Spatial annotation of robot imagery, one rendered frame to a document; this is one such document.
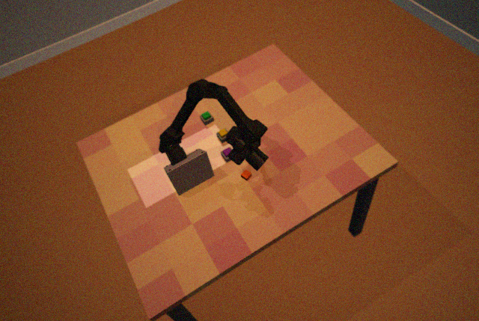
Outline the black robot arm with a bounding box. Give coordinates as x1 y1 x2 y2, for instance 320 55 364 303
159 79 269 171

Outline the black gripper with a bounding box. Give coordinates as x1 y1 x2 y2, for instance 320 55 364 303
228 120 268 165

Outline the green button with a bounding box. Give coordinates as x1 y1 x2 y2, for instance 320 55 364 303
200 111 214 126

